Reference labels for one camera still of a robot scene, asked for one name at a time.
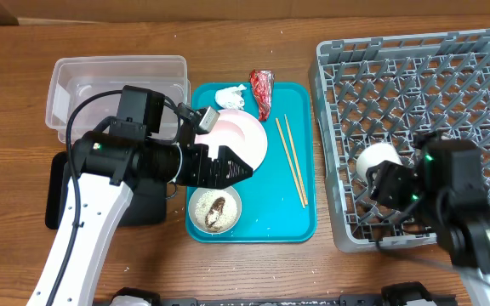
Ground white cup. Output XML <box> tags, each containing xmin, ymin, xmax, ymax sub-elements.
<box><xmin>356</xmin><ymin>143</ymin><xmax>402</xmax><ymax>181</ymax></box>

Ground grey bowl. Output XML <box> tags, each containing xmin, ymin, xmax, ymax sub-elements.
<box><xmin>188</xmin><ymin>187</ymin><xmax>242</xmax><ymax>235</ymax></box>

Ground rice and food scraps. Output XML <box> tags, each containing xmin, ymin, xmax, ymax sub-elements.
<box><xmin>192</xmin><ymin>190</ymin><xmax>239</xmax><ymax>233</ymax></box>

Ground white napkin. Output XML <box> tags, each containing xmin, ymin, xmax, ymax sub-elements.
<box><xmin>214</xmin><ymin>84</ymin><xmax>247</xmax><ymax>110</ymax></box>

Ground red snack wrapper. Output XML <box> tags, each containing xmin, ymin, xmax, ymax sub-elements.
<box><xmin>249</xmin><ymin>70</ymin><xmax>274</xmax><ymax>122</ymax></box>

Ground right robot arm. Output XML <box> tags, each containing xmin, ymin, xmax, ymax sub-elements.
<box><xmin>357</xmin><ymin>132</ymin><xmax>490</xmax><ymax>305</ymax></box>

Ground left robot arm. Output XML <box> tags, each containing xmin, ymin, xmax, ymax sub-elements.
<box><xmin>28</xmin><ymin>85</ymin><xmax>254</xmax><ymax>305</ymax></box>

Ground grey dishwasher rack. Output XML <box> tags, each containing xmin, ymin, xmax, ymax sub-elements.
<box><xmin>309</xmin><ymin>29</ymin><xmax>490</xmax><ymax>252</ymax></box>

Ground white plate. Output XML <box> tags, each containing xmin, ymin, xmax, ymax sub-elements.
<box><xmin>217</xmin><ymin>110</ymin><xmax>268</xmax><ymax>170</ymax></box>

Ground black plastic tray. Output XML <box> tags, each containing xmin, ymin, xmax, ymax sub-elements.
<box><xmin>45</xmin><ymin>151</ymin><xmax>167</xmax><ymax>230</ymax></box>

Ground left wooden chopstick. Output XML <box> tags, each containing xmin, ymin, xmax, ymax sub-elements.
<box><xmin>275</xmin><ymin>118</ymin><xmax>305</xmax><ymax>209</ymax></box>

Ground wooden chopstick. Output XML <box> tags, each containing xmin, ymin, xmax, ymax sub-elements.
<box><xmin>275</xmin><ymin>118</ymin><xmax>305</xmax><ymax>209</ymax></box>
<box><xmin>284</xmin><ymin>114</ymin><xmax>308</xmax><ymax>207</ymax></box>

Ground right wooden chopstick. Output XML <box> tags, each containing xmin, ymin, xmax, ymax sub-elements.
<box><xmin>284</xmin><ymin>114</ymin><xmax>308</xmax><ymax>207</ymax></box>

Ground clear plastic bin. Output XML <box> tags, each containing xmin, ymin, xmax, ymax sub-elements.
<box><xmin>45</xmin><ymin>55</ymin><xmax>191</xmax><ymax>142</ymax></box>

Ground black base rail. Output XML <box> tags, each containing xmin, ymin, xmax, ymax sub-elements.
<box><xmin>91</xmin><ymin>282</ymin><xmax>459</xmax><ymax>306</ymax></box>

